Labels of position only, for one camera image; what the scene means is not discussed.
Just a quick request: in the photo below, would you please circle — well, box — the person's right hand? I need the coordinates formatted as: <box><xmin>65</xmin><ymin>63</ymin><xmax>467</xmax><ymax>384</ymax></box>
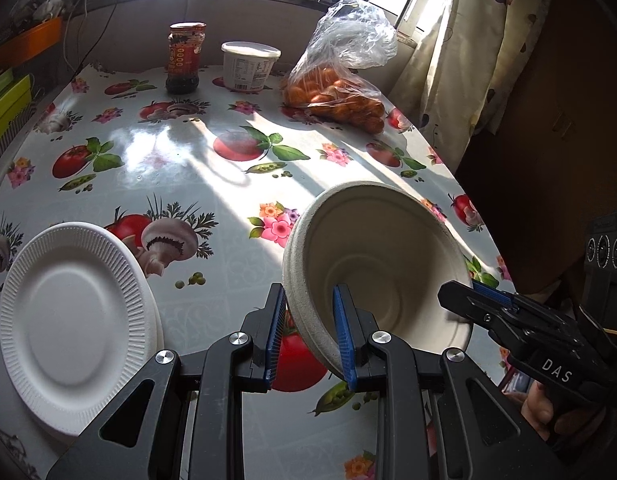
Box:
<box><xmin>521</xmin><ymin>380</ymin><xmax>604</xmax><ymax>443</ymax></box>

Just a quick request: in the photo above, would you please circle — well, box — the sauce jar with red label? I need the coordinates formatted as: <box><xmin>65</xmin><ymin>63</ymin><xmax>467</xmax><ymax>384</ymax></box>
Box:
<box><xmin>166</xmin><ymin>22</ymin><xmax>208</xmax><ymax>95</ymax></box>

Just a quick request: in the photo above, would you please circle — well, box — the dark wooden cabinet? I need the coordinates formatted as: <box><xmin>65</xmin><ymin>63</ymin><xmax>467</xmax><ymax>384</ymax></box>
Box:
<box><xmin>458</xmin><ymin>0</ymin><xmax>617</xmax><ymax>301</ymax></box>

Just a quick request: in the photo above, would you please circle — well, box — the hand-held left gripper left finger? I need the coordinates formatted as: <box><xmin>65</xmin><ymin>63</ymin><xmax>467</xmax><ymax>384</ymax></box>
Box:
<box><xmin>46</xmin><ymin>284</ymin><xmax>289</xmax><ymax>480</ymax></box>

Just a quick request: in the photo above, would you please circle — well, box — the pile of oranges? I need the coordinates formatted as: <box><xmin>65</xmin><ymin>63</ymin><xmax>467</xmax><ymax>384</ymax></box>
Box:
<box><xmin>282</xmin><ymin>66</ymin><xmax>385</xmax><ymax>135</ymax></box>

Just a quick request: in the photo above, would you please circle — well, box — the lime green box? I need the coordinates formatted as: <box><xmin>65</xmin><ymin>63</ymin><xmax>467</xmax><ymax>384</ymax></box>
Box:
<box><xmin>0</xmin><ymin>74</ymin><xmax>32</xmax><ymax>148</ymax></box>

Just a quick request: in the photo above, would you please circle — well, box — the white cable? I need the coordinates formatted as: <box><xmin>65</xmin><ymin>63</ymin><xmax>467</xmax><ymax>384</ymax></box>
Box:
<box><xmin>63</xmin><ymin>0</ymin><xmax>106</xmax><ymax>66</ymax></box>

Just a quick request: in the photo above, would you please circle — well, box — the white plastic tub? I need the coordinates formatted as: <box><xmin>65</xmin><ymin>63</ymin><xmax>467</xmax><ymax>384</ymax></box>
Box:
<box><xmin>221</xmin><ymin>41</ymin><xmax>282</xmax><ymax>93</ymax></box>

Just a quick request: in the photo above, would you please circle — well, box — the white ribbed paper plate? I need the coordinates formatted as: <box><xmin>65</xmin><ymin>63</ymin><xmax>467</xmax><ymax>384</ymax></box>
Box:
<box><xmin>1</xmin><ymin>240</ymin><xmax>165</xmax><ymax>436</ymax></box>
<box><xmin>0</xmin><ymin>222</ymin><xmax>154</xmax><ymax>431</ymax></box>

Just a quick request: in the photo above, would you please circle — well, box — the beige paper bowl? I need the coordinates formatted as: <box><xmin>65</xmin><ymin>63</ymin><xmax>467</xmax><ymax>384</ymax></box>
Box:
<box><xmin>283</xmin><ymin>181</ymin><xmax>476</xmax><ymax>361</ymax></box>
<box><xmin>293</xmin><ymin>182</ymin><xmax>476</xmax><ymax>356</ymax></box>
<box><xmin>282</xmin><ymin>195</ymin><xmax>354</xmax><ymax>380</ymax></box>

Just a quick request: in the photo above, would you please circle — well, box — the small white paper plate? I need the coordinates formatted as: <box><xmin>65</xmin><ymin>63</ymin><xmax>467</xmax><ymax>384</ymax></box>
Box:
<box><xmin>138</xmin><ymin>260</ymin><xmax>162</xmax><ymax>361</ymax></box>

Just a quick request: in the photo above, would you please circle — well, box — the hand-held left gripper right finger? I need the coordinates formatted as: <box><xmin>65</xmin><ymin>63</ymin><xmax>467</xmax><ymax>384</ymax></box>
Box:
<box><xmin>332</xmin><ymin>284</ymin><xmax>571</xmax><ymax>480</ymax></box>

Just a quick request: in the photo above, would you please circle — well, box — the cream patterned curtain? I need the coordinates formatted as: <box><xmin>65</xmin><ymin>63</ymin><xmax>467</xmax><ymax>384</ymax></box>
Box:
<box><xmin>388</xmin><ymin>0</ymin><xmax>559</xmax><ymax>173</ymax></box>

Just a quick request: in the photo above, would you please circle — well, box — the striped box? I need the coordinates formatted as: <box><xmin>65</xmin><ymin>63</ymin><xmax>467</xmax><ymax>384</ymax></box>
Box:
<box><xmin>0</xmin><ymin>105</ymin><xmax>36</xmax><ymax>173</ymax></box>

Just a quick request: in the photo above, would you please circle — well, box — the clear plastic bag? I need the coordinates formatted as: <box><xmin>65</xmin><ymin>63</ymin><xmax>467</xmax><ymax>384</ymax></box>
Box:
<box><xmin>281</xmin><ymin>0</ymin><xmax>398</xmax><ymax>135</ymax></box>

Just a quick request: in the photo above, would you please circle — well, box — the orange tray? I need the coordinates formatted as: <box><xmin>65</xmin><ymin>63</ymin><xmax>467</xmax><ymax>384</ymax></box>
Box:
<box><xmin>0</xmin><ymin>16</ymin><xmax>63</xmax><ymax>68</ymax></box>

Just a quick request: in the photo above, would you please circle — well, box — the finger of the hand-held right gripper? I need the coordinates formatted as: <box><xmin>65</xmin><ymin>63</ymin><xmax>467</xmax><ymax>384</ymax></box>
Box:
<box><xmin>437</xmin><ymin>282</ymin><xmax>556</xmax><ymax>356</ymax></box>
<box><xmin>471</xmin><ymin>280</ymin><xmax>581</xmax><ymax>333</ymax></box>

